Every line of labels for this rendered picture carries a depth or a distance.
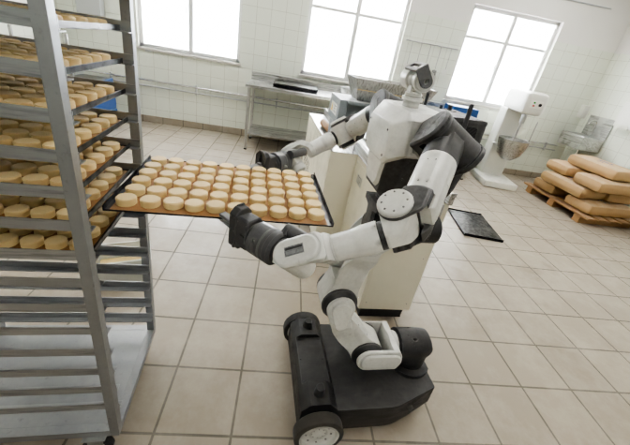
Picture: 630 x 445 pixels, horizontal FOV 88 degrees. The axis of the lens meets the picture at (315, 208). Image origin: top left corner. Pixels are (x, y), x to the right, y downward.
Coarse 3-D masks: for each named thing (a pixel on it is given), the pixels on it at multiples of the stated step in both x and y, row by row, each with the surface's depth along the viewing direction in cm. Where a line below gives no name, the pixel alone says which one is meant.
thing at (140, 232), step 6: (114, 228) 127; (120, 228) 128; (126, 228) 128; (132, 228) 128; (138, 228) 129; (114, 234) 127; (120, 234) 128; (126, 234) 128; (132, 234) 129; (138, 234) 130; (144, 234) 130
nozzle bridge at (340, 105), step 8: (336, 96) 221; (344, 96) 222; (336, 104) 219; (344, 104) 209; (352, 104) 210; (360, 104) 211; (368, 104) 211; (328, 112) 241; (336, 112) 217; (344, 112) 212; (352, 112) 221; (328, 128) 236
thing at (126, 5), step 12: (120, 0) 95; (132, 0) 98; (120, 12) 97; (132, 12) 99; (132, 24) 99; (132, 36) 100; (132, 48) 101; (132, 72) 104; (132, 96) 107; (132, 108) 109; (132, 132) 113; (132, 156) 116; (144, 216) 127; (144, 228) 130; (144, 240) 132; (144, 264) 137; (144, 276) 140
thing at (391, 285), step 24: (360, 168) 217; (360, 192) 213; (360, 216) 209; (384, 264) 185; (408, 264) 188; (360, 288) 197; (384, 288) 194; (408, 288) 196; (360, 312) 205; (384, 312) 207
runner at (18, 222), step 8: (0, 216) 77; (8, 216) 78; (0, 224) 78; (8, 224) 78; (16, 224) 79; (24, 224) 79; (32, 224) 79; (40, 224) 80; (48, 224) 80; (56, 224) 80; (64, 224) 80
